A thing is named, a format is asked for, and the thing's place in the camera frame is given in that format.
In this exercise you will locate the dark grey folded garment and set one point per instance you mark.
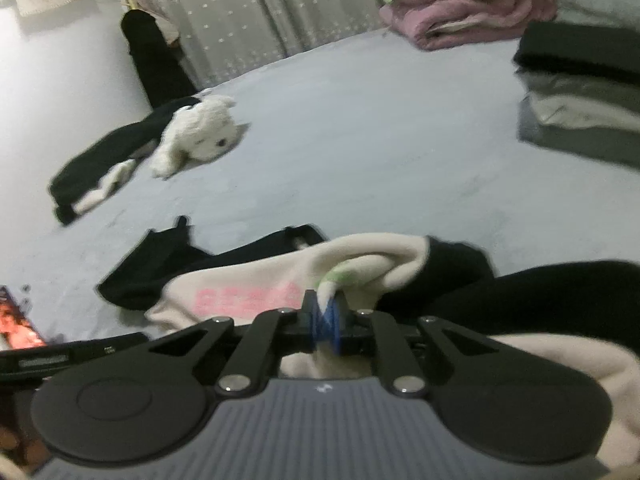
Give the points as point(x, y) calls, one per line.
point(599, 89)

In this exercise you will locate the white folded garment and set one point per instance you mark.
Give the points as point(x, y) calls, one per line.
point(576, 113)

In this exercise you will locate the black hanging coat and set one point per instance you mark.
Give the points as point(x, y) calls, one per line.
point(161, 75)

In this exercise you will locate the white plush dog toy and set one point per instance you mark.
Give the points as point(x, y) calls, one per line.
point(198, 133)

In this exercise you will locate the black folded garment on stack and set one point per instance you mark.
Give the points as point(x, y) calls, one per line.
point(582, 50)

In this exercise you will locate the person left hand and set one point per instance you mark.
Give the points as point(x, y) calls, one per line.
point(20, 458)

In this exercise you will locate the grey dotted curtain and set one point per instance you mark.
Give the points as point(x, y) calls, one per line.
point(223, 39)

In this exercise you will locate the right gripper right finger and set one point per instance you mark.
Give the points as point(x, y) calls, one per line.
point(365, 342)

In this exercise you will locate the pink folded quilt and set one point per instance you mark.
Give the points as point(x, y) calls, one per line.
point(442, 24)

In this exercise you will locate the black and white garment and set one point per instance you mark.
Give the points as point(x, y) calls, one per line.
point(83, 172)

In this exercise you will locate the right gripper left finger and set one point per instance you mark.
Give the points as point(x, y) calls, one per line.
point(273, 335)

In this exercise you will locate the smartphone with lit screen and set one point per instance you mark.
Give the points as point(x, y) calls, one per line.
point(16, 330)

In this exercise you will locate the grey folded knit garment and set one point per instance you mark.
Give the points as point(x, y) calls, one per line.
point(607, 145)

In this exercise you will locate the cream and black sweatshirt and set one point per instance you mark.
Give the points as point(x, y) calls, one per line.
point(581, 314)

